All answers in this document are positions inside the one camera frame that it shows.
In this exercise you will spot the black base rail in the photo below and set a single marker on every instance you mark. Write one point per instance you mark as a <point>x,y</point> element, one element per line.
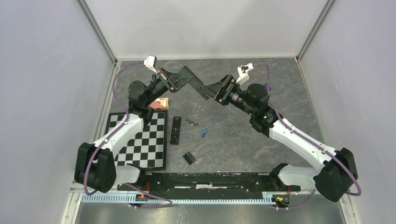
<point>212,185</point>

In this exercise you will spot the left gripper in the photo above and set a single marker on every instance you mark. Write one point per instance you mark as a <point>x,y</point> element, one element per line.
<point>164,75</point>

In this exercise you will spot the black white checkerboard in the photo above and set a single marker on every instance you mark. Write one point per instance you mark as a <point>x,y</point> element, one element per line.
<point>148,148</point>

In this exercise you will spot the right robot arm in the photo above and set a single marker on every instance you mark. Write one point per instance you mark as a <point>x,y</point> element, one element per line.
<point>332,173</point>

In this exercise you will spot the purple cube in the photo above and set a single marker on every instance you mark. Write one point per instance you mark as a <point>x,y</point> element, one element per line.
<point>267,87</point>

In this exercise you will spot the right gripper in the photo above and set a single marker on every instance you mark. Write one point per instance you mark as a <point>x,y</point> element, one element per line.
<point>211,90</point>

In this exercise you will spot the black remote with green button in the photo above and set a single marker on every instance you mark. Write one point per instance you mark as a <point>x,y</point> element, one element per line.
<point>175,130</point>

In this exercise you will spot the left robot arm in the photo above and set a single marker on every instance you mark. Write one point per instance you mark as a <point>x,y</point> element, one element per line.
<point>95,167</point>

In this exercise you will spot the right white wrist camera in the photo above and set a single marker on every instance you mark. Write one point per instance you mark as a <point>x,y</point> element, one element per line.
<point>243,73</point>

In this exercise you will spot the black battery cover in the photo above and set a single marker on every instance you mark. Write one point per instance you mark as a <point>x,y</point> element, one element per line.
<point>189,158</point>

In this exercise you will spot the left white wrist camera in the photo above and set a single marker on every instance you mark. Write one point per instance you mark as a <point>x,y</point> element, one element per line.
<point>150,62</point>

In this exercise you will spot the red beige small box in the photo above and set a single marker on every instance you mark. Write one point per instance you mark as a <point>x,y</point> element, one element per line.
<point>160,104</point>

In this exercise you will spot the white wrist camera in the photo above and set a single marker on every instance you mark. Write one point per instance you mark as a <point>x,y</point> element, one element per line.
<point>243,73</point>
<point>150,62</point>

